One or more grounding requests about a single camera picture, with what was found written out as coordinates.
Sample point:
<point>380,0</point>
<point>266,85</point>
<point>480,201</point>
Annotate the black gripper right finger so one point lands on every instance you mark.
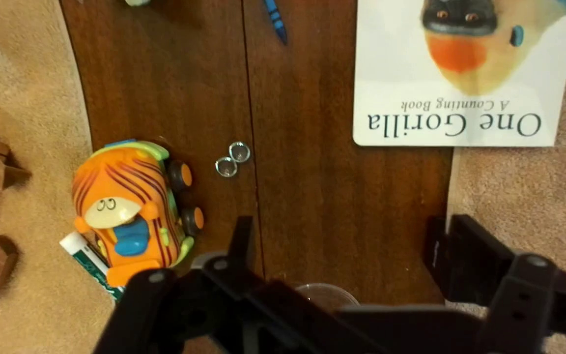
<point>520,287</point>

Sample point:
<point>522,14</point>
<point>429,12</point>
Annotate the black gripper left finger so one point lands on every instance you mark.
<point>166,307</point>

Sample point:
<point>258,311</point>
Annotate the small white green tube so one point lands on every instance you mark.
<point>87,258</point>

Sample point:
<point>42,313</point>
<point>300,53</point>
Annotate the plain orange towel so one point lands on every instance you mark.
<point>526,189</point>

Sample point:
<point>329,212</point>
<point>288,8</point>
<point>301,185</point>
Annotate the orange tiger toy car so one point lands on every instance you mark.
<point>132,208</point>

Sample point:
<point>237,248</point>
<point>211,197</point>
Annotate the clear plastic cup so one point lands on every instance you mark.
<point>325,291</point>

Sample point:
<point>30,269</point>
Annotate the brown wooden block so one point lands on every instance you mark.
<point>5,163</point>

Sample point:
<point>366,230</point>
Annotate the One Gorilla picture book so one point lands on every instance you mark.
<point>394,65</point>

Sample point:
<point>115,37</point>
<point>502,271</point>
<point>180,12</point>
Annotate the blue pen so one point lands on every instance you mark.
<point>276,20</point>

